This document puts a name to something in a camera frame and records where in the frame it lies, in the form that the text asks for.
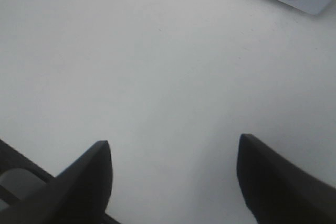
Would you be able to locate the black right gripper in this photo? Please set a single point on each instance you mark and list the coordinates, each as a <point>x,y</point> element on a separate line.
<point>21,182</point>

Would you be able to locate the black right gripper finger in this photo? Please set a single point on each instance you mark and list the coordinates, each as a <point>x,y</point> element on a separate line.
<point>277,191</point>

